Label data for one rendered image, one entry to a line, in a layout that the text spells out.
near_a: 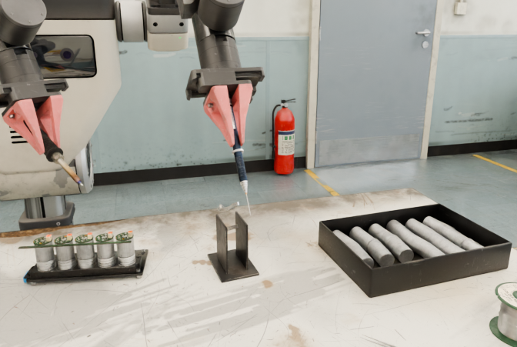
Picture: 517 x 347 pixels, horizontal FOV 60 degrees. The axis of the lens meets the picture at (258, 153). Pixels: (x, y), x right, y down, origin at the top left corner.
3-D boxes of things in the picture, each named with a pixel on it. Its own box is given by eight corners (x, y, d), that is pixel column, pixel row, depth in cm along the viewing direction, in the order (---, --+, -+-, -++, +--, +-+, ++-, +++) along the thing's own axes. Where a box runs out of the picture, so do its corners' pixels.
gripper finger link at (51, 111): (81, 139, 67) (58, 81, 68) (32, 149, 62) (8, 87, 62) (62, 154, 71) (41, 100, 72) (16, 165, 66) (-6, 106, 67)
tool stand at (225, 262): (247, 278, 72) (234, 211, 75) (265, 273, 63) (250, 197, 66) (211, 286, 70) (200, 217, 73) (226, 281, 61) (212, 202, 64)
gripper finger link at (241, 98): (264, 133, 58) (249, 70, 61) (210, 138, 56) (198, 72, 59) (250, 151, 64) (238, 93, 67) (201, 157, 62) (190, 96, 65)
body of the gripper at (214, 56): (267, 78, 62) (255, 32, 64) (193, 81, 58) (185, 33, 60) (254, 99, 67) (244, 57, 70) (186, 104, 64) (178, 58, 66)
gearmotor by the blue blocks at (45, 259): (41, 268, 66) (36, 235, 64) (58, 266, 66) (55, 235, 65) (35, 277, 64) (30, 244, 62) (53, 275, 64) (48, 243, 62)
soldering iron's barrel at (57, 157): (83, 185, 64) (59, 158, 67) (85, 176, 63) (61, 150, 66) (73, 187, 63) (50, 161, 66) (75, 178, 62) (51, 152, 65)
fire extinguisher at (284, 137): (271, 168, 344) (271, 98, 329) (290, 167, 348) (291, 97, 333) (277, 175, 330) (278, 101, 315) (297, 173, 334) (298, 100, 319)
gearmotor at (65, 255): (61, 266, 66) (57, 235, 65) (78, 265, 66) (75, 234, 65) (56, 275, 64) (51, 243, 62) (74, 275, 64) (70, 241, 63)
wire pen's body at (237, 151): (248, 182, 60) (232, 108, 63) (251, 179, 59) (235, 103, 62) (236, 184, 60) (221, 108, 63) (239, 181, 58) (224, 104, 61)
